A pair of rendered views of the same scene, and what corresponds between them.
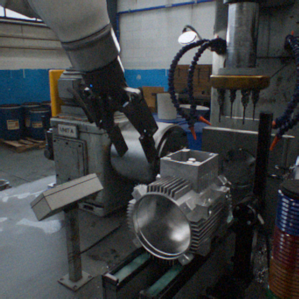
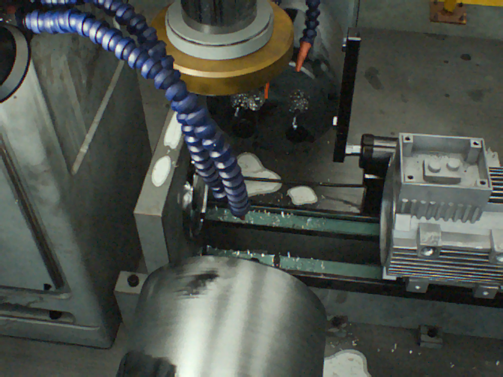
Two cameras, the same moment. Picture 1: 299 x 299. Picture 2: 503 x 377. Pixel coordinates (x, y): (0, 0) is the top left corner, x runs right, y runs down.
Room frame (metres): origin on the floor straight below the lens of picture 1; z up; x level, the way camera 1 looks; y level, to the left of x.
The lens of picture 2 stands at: (1.27, 0.32, 1.78)
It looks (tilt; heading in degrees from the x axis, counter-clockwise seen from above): 48 degrees down; 243
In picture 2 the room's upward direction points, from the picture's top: 1 degrees counter-clockwise
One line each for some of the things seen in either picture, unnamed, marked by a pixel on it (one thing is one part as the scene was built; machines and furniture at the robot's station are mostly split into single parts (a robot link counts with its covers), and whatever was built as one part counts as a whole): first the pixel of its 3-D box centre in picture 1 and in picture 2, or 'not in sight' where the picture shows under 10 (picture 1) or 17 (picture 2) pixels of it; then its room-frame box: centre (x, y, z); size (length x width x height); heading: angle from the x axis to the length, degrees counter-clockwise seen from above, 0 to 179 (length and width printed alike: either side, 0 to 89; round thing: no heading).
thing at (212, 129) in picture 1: (243, 176); (162, 209); (1.10, -0.35, 0.97); 0.30 x 0.11 x 0.34; 55
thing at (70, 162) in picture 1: (96, 156); not in sight; (1.31, 0.23, 0.99); 0.35 x 0.31 x 0.37; 55
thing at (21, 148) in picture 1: (38, 123); not in sight; (5.72, 2.03, 0.37); 1.20 x 0.80 x 0.74; 137
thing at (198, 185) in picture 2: (238, 169); (197, 195); (1.04, -0.31, 1.02); 0.15 x 0.02 x 0.15; 55
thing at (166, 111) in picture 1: (166, 105); not in sight; (3.17, -0.17, 0.99); 0.24 x 0.22 x 0.24; 52
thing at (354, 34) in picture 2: (261, 161); (346, 100); (0.78, -0.29, 1.12); 0.04 x 0.03 x 0.26; 145
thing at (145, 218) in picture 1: (181, 210); (452, 221); (0.72, -0.08, 1.02); 0.20 x 0.19 x 0.19; 146
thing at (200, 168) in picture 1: (190, 170); (438, 177); (0.75, -0.10, 1.11); 0.12 x 0.11 x 0.07; 146
